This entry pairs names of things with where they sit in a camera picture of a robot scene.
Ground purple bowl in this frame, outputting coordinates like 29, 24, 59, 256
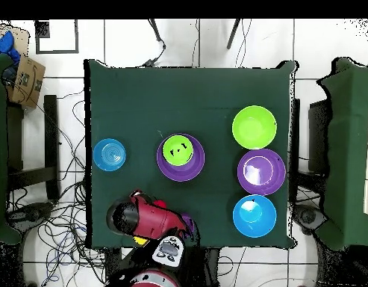
237, 148, 287, 197
155, 133, 206, 182

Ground small green bowl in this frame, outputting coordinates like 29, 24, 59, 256
162, 135, 194, 167

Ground small blue bowl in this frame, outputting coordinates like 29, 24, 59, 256
93, 138, 127, 172

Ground purple cup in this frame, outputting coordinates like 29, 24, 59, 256
180, 212, 197, 238

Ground dark green tablecloth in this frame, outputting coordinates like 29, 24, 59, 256
83, 58, 299, 250

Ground large blue bowl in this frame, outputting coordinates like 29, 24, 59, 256
232, 194, 278, 239

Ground large green bowl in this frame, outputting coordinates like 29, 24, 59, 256
231, 105, 278, 150

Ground brown cardboard box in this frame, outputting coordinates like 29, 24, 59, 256
5, 55, 46, 109

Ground black tripod leg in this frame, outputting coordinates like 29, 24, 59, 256
148, 19, 167, 50
225, 19, 242, 50

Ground blue fabric bag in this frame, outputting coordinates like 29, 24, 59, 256
0, 30, 22, 66

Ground tangle of floor cables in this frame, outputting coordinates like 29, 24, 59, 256
7, 89, 113, 287

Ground grey pedestal foot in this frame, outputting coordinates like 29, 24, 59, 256
7, 201, 54, 228
293, 204, 328, 235

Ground black square floor frame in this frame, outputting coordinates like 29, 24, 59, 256
34, 19, 80, 55

